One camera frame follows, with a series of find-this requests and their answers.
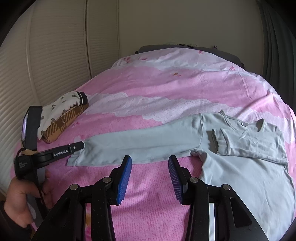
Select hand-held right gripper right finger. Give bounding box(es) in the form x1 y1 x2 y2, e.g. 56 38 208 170
168 155 266 241

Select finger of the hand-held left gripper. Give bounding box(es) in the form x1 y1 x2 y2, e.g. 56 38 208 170
47 142 85 163

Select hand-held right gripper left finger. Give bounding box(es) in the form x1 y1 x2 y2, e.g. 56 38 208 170
35 155 133 241

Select light blue long-sleeve shirt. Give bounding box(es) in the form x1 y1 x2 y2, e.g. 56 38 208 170
67 110 296 241

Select person's left forearm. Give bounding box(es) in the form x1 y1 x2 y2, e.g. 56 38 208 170
0 200 31 234

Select person's left hand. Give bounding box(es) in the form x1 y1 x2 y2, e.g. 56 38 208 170
4 170 54 230

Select brown plaid folded garment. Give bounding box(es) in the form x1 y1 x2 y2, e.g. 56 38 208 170
42 103 90 144

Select white printed folded garment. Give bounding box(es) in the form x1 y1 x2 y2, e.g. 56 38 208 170
38 91 89 140

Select cream louvered wardrobe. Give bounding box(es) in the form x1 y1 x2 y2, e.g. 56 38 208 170
0 0 121 194

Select pink floral blanket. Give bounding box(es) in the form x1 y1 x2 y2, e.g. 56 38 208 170
13 49 296 241

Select grey pillow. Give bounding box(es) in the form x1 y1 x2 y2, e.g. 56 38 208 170
135 44 245 69

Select green curtain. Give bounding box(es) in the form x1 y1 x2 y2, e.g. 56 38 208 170
256 0 296 114

